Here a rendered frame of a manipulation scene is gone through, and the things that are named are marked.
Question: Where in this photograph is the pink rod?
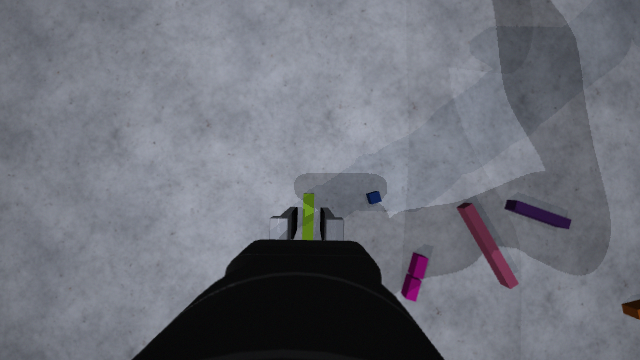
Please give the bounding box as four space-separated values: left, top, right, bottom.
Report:
457 203 518 289

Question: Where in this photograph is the magenta rod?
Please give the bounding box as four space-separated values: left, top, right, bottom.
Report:
408 253 428 279
401 273 422 302

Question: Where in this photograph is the small blue cube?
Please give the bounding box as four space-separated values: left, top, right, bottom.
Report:
366 191 382 204

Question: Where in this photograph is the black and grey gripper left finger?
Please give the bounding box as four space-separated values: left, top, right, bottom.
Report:
269 207 298 240

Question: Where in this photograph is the lime green rectangular bar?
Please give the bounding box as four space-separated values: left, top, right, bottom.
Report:
302 193 314 240

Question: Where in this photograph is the orange rod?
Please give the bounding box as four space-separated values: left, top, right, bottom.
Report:
622 299 640 320

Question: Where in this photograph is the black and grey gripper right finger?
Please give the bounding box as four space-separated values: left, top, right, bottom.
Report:
320 207 344 241

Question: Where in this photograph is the purple rod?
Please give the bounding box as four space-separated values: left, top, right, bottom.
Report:
504 200 571 229

